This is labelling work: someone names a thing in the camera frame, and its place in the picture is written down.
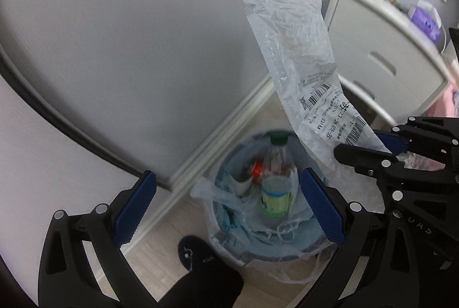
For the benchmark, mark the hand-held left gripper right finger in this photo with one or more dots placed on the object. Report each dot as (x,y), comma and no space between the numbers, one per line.
(321,207)

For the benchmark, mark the white nightstand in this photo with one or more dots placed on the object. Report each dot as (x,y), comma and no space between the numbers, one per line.
(376,39)

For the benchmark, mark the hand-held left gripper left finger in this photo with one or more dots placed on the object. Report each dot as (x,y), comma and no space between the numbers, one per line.
(136,207)

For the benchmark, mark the black slipper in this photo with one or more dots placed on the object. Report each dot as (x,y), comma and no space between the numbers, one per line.
(193,252)

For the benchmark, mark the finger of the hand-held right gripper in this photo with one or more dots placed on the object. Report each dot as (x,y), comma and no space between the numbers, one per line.
(358,159)
(391,142)

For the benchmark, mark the light blue trash bin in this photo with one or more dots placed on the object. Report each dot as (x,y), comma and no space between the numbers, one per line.
(238,157)

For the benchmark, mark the clear plastic bottle green cap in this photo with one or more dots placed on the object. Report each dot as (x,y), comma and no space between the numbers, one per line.
(276,193)

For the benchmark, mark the clear plastic bin liner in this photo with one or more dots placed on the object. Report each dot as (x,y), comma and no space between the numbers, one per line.
(211,191)

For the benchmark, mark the purple tissue pack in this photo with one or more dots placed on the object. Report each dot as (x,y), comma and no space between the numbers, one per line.
(425,19)

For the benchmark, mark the pink blanket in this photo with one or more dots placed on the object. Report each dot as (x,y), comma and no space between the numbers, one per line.
(444,103)

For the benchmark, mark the light blue face mask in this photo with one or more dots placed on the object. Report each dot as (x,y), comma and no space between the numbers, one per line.
(236,222)

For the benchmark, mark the red drink can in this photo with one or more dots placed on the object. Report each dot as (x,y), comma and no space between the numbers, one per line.
(256,170)

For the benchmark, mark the clear bubble mailer bag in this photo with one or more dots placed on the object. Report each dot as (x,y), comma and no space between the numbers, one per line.
(287,42)

